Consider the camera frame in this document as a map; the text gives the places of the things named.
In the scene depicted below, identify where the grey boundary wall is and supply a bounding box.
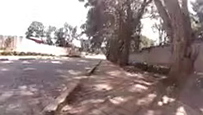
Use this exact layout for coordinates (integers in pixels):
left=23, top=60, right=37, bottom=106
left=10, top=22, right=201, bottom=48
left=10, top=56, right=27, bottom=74
left=127, top=36, right=203, bottom=74

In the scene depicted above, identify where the concrete kerb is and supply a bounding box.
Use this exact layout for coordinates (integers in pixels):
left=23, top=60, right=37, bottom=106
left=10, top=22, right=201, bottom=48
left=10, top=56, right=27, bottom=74
left=40, top=55, right=103, bottom=115

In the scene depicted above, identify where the row of distant trees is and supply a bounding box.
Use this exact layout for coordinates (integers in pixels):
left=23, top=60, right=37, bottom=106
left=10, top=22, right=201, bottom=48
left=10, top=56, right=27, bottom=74
left=24, top=20, right=84, bottom=48

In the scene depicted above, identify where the red brick path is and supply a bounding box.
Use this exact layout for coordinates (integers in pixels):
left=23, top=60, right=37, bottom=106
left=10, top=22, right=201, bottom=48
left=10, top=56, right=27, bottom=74
left=54, top=56, right=203, bottom=115

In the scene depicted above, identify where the grey asphalt road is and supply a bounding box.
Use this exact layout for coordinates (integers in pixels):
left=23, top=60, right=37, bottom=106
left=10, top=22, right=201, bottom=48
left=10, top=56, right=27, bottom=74
left=0, top=52, right=103, bottom=115

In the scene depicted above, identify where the white wall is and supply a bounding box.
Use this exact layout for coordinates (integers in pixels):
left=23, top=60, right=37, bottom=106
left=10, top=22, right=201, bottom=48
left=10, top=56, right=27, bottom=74
left=14, top=35, right=81, bottom=58

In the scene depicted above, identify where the low hedge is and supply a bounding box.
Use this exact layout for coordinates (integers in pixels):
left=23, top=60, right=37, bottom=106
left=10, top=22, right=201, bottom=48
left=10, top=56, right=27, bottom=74
left=0, top=49, right=54, bottom=59

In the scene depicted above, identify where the group of tall trees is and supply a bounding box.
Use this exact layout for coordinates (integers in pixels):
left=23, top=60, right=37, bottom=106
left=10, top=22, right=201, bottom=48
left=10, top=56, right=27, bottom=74
left=75, top=0, right=154, bottom=68

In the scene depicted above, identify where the large leaning tree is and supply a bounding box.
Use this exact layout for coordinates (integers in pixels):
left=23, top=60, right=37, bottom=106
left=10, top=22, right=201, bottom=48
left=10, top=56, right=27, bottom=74
left=147, top=0, right=203, bottom=100

